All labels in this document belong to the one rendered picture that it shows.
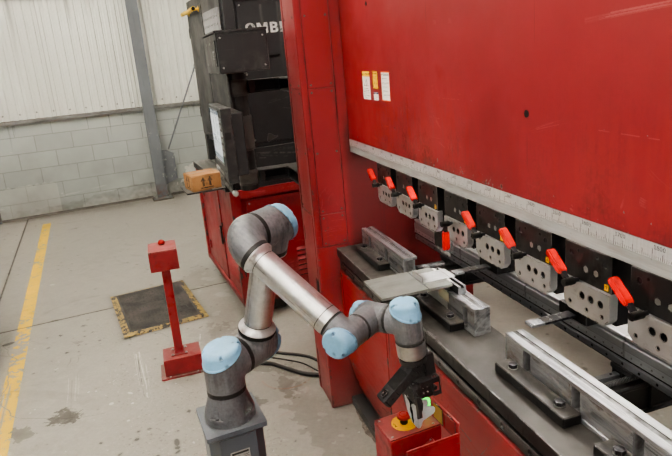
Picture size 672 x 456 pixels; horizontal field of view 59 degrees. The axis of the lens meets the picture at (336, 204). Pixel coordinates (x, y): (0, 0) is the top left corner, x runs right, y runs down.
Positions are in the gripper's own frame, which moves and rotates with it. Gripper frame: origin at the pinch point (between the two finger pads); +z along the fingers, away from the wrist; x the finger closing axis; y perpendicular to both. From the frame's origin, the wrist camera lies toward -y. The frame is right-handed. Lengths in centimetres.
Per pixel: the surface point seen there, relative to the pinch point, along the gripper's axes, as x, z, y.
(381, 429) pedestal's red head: 10.1, 5.4, -6.0
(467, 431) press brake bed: 12.6, 20.4, 22.3
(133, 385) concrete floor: 219, 76, -80
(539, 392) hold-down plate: -12.0, -3.8, 30.9
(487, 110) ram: 14, -74, 42
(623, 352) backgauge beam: -12, -4, 60
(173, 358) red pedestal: 216, 67, -54
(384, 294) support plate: 47, -15, 17
